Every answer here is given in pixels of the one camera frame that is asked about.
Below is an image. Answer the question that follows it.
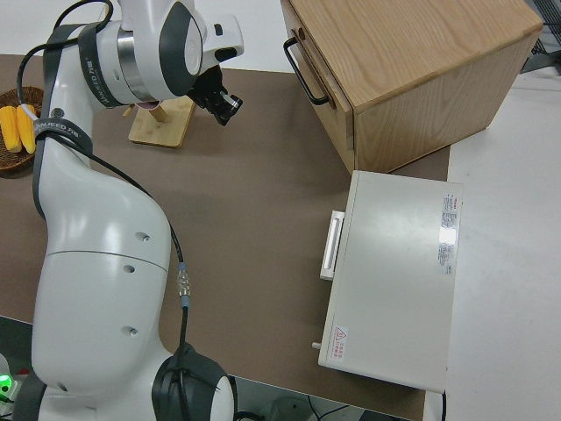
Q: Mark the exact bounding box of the wooden drawer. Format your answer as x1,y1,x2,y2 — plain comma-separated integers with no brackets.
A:
282,25,355,154

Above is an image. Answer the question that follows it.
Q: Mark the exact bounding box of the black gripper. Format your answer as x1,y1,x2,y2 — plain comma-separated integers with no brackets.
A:
191,68,244,128

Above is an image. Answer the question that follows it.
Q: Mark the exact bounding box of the black drawer handle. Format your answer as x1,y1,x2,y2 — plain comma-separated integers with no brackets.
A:
283,37,331,106

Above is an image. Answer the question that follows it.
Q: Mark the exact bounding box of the red warning sticker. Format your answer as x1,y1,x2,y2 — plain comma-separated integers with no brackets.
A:
332,325,351,360

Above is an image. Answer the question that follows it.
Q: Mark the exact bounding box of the white toaster oven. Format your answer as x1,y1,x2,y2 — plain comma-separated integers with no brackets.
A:
309,169,465,394

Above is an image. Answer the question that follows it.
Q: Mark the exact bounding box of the round brown wicker tray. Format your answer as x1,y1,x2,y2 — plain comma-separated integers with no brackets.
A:
0,86,45,179

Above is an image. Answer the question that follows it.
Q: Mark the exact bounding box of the white oven door handle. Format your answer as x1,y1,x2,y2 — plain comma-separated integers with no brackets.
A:
319,210,347,282

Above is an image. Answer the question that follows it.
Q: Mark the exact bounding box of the white text label sticker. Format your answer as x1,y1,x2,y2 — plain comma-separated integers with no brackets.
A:
436,191,464,276

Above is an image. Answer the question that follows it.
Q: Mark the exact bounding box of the wooden drawer cabinet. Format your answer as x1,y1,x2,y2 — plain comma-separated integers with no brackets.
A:
280,0,544,175

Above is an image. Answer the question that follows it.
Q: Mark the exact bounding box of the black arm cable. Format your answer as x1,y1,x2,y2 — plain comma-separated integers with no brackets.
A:
16,0,195,421

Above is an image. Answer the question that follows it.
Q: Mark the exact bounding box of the black mesh object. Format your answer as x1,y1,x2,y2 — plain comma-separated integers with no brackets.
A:
531,0,561,67

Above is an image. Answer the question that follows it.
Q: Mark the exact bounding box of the brown table mat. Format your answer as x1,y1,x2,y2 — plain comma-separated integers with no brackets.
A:
0,52,452,421

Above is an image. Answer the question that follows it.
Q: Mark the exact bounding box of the black velcro cable strap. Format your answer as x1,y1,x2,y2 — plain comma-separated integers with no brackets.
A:
32,117,94,153
77,22,116,111

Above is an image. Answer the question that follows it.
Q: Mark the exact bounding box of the wooden peg stand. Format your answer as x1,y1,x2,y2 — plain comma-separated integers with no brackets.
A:
122,94,196,149

